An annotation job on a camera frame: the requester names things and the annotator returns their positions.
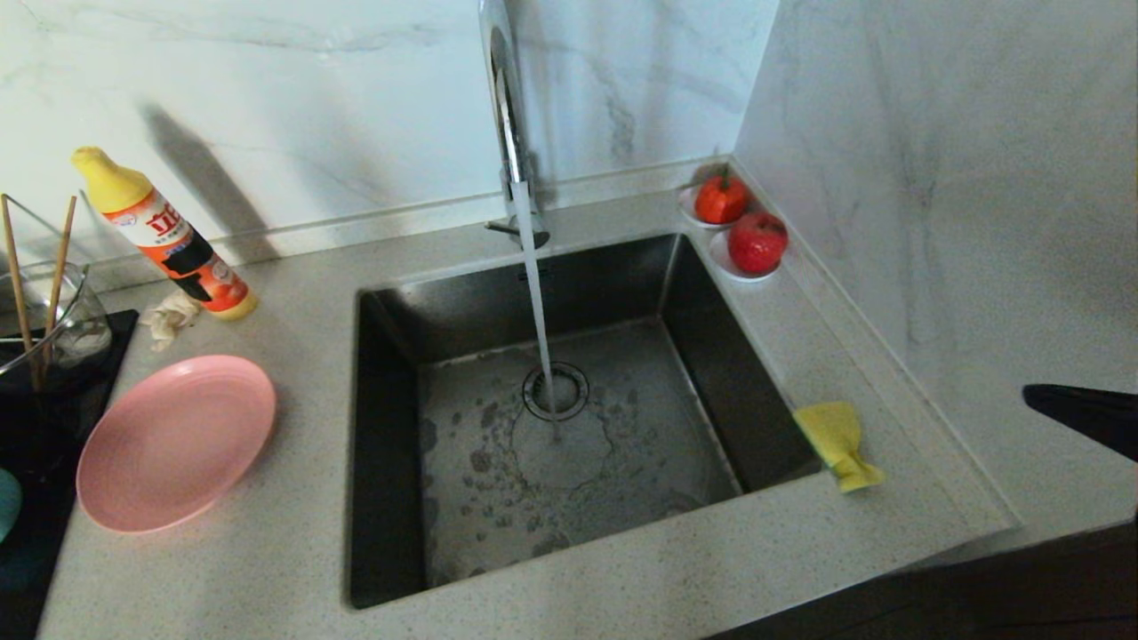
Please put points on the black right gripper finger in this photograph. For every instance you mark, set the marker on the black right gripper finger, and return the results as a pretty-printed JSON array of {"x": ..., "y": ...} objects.
[{"x": 1093, "y": 411}]

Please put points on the yellow sponge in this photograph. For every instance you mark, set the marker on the yellow sponge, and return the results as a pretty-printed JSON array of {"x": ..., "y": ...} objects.
[{"x": 836, "y": 436}]

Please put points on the chrome kitchen faucet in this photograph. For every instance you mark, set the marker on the chrome kitchen faucet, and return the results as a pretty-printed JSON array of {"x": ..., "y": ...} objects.
[{"x": 511, "y": 107}]

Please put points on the pink plate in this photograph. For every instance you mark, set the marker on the pink plate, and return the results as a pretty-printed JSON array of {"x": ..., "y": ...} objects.
[{"x": 176, "y": 443}]

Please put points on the yellow-capped orange dish soap bottle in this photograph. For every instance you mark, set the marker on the yellow-capped orange dish soap bottle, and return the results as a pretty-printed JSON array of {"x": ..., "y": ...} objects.
[{"x": 176, "y": 253}]

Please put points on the brown wooden chopstick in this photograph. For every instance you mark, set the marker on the brown wooden chopstick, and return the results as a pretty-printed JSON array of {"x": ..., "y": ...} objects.
[{"x": 59, "y": 276}]

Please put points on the teal bowl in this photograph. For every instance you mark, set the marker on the teal bowl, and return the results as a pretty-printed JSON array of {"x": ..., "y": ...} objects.
[{"x": 7, "y": 502}]

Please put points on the stainless steel sink basin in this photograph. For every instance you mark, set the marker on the stainless steel sink basin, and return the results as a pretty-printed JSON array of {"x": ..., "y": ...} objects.
[{"x": 622, "y": 480}]

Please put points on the red apple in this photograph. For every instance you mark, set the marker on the red apple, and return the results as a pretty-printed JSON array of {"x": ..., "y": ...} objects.
[{"x": 757, "y": 242}]

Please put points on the small white dish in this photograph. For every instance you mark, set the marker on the small white dish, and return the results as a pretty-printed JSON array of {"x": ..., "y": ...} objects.
[
  {"x": 685, "y": 210},
  {"x": 721, "y": 262}
]

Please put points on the orange-red tomato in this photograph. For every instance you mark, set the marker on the orange-red tomato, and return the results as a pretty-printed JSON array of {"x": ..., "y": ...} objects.
[{"x": 720, "y": 200}]

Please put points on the round metal drain strainer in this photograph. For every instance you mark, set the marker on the round metal drain strainer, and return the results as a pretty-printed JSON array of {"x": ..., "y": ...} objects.
[{"x": 573, "y": 391}]

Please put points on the running water stream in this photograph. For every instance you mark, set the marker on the running water stream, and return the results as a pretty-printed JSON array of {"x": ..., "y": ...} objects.
[{"x": 536, "y": 302}]

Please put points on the crumpled white tissue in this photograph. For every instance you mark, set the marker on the crumpled white tissue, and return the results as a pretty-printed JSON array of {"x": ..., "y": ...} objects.
[{"x": 171, "y": 322}]

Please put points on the clear glass pot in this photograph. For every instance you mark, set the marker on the clear glass pot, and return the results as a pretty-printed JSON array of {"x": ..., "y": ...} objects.
[{"x": 84, "y": 333}]

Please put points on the black cooktop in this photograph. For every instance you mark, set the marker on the black cooktop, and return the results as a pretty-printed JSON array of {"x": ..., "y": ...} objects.
[{"x": 44, "y": 551}]

